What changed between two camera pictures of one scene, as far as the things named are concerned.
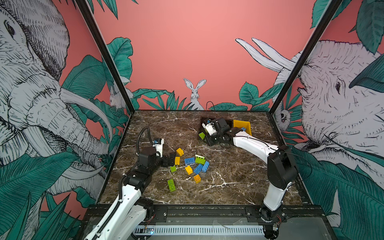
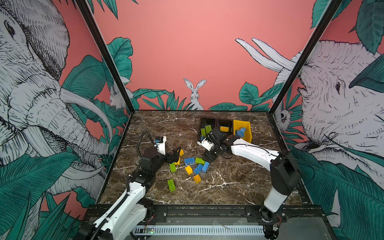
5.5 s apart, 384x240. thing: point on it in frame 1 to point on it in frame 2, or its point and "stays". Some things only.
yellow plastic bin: (246, 125) stays
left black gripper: (167, 163) stays
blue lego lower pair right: (205, 166) stays
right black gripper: (211, 143) to (209, 157)
